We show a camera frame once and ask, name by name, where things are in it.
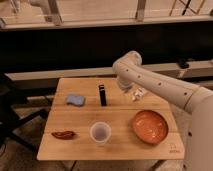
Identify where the orange bowl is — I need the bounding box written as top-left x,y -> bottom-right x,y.
131,110 -> 169,145

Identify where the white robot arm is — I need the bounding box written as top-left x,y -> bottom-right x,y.
112,51 -> 213,171

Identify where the blue sponge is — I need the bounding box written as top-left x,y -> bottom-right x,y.
66,94 -> 85,107

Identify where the black standing eraser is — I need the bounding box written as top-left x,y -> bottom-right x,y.
98,84 -> 107,106

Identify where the clear plastic cup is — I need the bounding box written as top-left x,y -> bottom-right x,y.
90,122 -> 111,144

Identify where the black chair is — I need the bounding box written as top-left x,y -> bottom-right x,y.
0,73 -> 48,151

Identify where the white tube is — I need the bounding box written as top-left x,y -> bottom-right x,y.
132,88 -> 147,102

